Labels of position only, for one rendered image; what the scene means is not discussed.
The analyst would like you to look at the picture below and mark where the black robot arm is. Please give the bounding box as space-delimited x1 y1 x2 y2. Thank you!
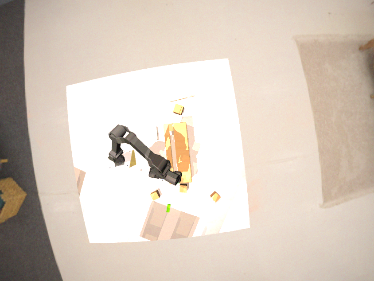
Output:
108 124 180 185

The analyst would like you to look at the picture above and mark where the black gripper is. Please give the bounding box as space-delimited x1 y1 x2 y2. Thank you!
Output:
148 170 182 183

